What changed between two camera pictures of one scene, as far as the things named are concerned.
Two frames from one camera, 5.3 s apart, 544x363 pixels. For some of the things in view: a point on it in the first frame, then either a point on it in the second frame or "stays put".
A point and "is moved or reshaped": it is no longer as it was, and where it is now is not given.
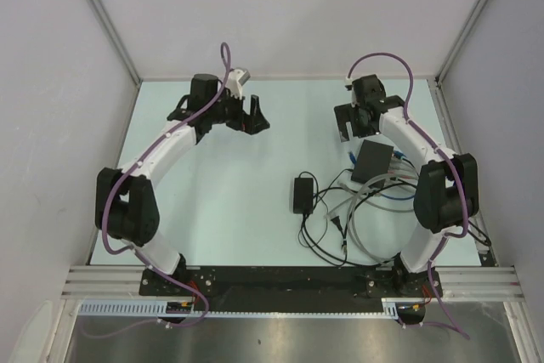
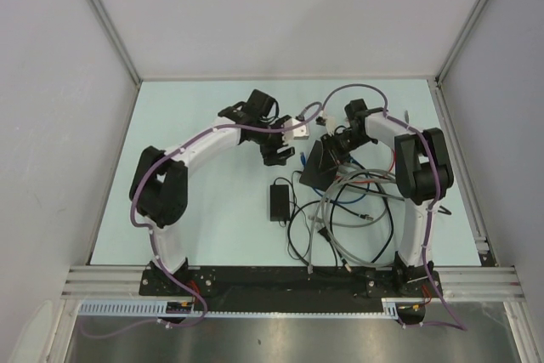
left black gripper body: [229, 110] to [269, 139]
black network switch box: [373, 160] to [320, 169]
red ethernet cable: [403, 177] is moved or reshaped
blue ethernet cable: [399, 154] is moved or reshaped
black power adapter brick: [303, 195] to [279, 202]
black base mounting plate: [244, 288] stays put
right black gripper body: [361, 129] to [346, 142]
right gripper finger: [345, 113] to [331, 155]
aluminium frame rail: [456, 282] stays put
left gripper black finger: [257, 121] to [279, 157]
